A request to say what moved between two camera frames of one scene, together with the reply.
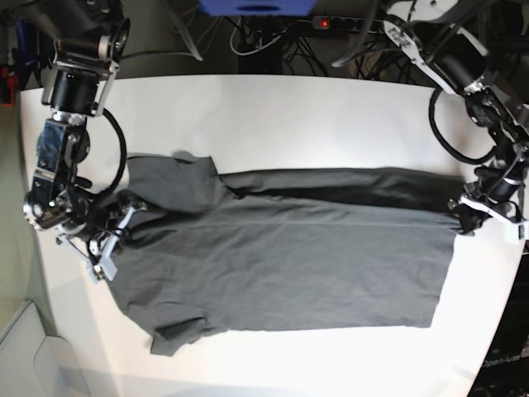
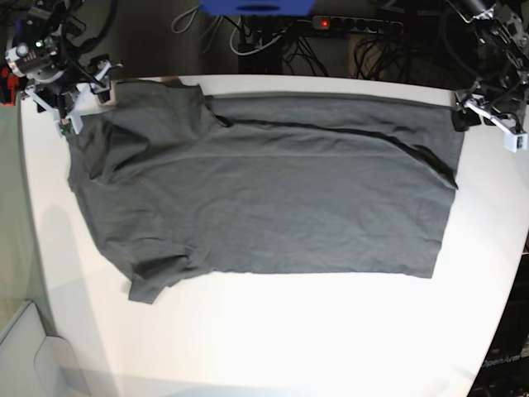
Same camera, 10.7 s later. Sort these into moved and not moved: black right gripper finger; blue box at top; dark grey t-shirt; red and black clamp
Moved: dark grey t-shirt; black right gripper finger
Not moved: blue box at top; red and black clamp
